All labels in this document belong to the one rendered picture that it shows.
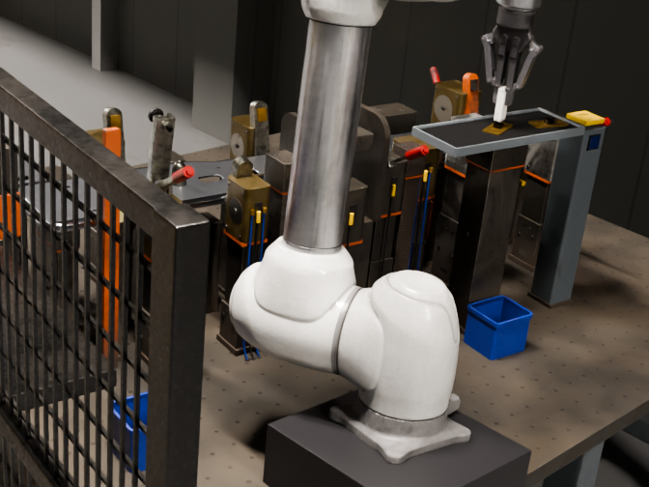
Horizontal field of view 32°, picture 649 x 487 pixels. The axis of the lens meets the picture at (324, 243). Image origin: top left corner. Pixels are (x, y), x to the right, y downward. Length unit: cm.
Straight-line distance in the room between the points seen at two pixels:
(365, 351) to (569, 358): 77
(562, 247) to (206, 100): 324
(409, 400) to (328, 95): 51
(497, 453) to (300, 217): 51
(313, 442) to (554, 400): 64
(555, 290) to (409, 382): 92
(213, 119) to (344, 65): 382
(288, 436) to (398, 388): 20
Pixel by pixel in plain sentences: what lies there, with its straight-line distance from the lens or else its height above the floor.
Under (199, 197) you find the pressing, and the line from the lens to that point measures 228.
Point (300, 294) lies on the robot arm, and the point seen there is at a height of 104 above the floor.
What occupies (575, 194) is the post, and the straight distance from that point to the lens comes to 258.
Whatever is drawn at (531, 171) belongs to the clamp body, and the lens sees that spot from 279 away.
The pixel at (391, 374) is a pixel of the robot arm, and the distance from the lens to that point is 182.
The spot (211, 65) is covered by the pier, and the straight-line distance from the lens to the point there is 552.
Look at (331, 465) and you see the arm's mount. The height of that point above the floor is 83.
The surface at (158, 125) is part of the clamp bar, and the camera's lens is 208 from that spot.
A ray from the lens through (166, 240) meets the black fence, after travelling 83.
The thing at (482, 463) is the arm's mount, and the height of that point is 82.
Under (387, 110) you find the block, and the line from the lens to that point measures 283.
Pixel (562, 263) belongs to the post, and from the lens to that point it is 264.
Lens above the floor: 189
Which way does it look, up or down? 25 degrees down
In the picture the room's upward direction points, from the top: 6 degrees clockwise
